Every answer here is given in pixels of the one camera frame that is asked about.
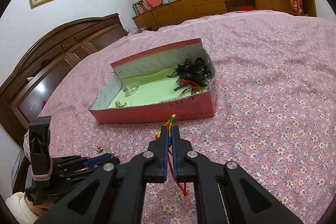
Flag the colourful braided bracelet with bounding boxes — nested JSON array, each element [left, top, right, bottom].
[[155, 114, 177, 146]]

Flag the person's left hand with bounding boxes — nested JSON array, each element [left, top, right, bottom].
[[25, 197, 55, 217]]

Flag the red cushion in cabinet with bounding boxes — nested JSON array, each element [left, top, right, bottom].
[[238, 5, 255, 11]]

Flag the white sleeve forearm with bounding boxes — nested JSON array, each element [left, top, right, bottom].
[[5, 192, 39, 224]]

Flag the long wooden cabinet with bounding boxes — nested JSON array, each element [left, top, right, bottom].
[[133, 0, 317, 31]]

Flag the black feather hair accessory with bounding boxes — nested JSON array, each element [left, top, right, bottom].
[[167, 57, 213, 97]]

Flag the small gold earrings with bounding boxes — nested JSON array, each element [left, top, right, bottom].
[[92, 144, 119, 158]]

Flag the pink floral bedspread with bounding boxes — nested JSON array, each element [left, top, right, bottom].
[[41, 11, 335, 223]]

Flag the red gift box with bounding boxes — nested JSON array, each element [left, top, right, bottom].
[[289, 0, 304, 14]]

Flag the red braided cord bracelet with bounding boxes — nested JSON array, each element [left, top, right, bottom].
[[167, 147, 189, 197]]

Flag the dark wooden headboard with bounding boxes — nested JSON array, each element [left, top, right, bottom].
[[1, 13, 127, 145]]

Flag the pink cardboard box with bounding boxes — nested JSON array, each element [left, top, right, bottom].
[[89, 38, 216, 123]]

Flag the row of books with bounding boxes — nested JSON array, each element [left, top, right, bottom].
[[132, 0, 151, 15]]

